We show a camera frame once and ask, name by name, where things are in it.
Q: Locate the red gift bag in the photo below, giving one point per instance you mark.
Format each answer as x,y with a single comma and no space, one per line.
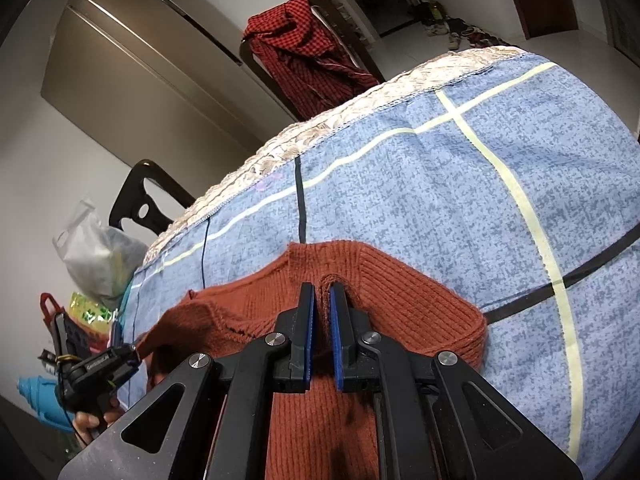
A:
50,305

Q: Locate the tall refrigerator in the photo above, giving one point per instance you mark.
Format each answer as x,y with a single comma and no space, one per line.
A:
150,60

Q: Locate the green snack packet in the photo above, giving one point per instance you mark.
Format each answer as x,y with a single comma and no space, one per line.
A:
92,315

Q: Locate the blue checked tablecloth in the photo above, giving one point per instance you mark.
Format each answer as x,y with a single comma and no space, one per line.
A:
450,185

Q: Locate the rust brown knit sweater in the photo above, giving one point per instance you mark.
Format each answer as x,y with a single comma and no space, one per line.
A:
415,310

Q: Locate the white plastic bag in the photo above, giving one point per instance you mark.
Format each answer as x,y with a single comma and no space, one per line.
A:
100,255

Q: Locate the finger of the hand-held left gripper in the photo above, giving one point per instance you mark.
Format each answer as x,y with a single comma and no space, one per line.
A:
134,352

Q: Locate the pile of shoes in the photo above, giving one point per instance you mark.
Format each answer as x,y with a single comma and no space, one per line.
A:
460,27

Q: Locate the person's left hand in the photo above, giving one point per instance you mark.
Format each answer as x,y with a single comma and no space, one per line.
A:
92,427

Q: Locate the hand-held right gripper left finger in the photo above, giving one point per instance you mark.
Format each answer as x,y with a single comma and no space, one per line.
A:
306,340

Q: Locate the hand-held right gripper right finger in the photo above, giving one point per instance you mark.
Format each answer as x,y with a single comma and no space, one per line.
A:
339,340

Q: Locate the red checked shirt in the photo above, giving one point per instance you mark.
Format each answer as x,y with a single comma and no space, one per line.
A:
300,50

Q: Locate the dark wooden chair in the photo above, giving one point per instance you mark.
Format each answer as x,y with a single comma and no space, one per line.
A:
135,180
345,25

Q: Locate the blue plastic bottle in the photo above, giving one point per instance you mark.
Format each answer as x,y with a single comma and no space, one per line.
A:
40,400

